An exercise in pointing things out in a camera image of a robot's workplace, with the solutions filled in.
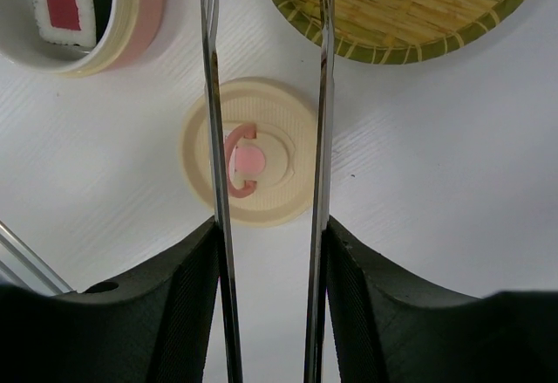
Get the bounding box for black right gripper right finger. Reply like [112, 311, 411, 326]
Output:
[326, 220, 557, 382]

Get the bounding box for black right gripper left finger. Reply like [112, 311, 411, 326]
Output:
[1, 220, 219, 382]

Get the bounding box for sushi roll red centre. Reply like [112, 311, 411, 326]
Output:
[31, 0, 112, 51]

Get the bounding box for stainless steel tongs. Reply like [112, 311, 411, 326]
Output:
[200, 0, 335, 382]

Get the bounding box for pink lunch box bowl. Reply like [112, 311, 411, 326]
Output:
[1, 0, 165, 78]

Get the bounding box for round bamboo tray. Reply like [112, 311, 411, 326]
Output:
[254, 0, 554, 65]

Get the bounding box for aluminium mounting rail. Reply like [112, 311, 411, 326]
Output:
[0, 222, 73, 296]

